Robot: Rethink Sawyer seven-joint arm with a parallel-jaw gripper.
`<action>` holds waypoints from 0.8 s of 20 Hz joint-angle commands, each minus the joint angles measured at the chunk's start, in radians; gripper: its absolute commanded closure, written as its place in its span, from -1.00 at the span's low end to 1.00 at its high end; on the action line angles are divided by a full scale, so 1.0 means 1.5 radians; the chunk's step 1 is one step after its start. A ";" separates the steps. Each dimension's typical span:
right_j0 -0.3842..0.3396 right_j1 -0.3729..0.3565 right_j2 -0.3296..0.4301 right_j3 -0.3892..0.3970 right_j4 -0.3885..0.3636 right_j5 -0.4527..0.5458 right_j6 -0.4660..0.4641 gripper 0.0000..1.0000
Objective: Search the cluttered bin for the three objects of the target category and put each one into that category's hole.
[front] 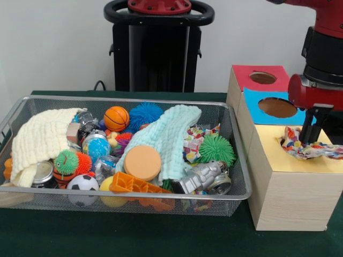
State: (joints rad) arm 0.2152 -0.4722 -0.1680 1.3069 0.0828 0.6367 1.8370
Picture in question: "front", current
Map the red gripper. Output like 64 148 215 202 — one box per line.
288 74 343 144

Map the multicolour spotted cloth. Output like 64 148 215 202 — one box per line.
280 126 343 161

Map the wooden box with three holes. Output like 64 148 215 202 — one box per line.
226 65 343 232

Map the clear mesh bin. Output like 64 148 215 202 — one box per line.
0 95 253 218

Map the green spiky ball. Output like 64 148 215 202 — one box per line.
198 133 236 164

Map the silver robot toy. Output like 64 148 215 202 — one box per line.
171 160 233 195

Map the light blue cloth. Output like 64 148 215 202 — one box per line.
115 104 202 180

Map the blue spiky ball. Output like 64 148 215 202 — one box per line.
128 101 165 132

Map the tan toy burger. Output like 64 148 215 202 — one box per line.
123 145 162 182

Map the orange plastic block toy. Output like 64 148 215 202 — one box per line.
109 171 176 212

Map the small orange basketball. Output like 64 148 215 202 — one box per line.
103 106 130 133

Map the dark green table cloth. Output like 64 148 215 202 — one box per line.
0 90 343 257

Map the blue globe ball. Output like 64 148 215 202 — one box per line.
82 134 112 163

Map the small soccer ball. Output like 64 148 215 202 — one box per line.
66 174 100 207

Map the cream white cloth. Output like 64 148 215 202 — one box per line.
10 107 88 188

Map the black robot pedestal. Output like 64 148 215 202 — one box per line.
103 0 215 93

